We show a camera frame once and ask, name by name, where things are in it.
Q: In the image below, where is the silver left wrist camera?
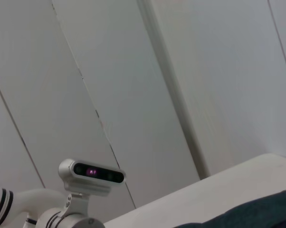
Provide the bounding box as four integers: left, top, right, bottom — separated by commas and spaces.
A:
58, 158, 127, 197

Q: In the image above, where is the dark teal insulated lunch bag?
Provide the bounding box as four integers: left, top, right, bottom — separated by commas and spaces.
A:
173, 189, 286, 228

